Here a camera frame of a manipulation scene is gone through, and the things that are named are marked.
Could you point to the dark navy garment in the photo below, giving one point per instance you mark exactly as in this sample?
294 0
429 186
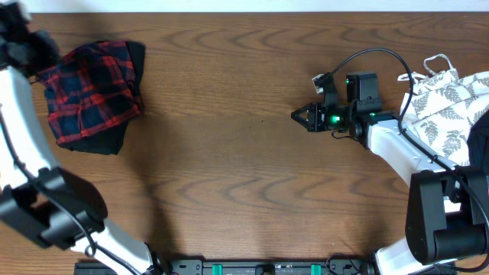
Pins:
478 143

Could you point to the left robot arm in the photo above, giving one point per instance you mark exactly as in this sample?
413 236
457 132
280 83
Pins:
45 203

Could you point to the black folded garment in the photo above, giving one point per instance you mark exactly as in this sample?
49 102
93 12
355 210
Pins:
114 137

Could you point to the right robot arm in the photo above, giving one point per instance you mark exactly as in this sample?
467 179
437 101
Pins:
447 212

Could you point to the white fern print cloth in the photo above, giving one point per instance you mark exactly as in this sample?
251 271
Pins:
444 107

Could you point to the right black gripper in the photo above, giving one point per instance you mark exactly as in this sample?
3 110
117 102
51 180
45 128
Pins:
314 124

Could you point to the red navy plaid shirt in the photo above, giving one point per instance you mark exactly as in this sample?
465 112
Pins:
91 91

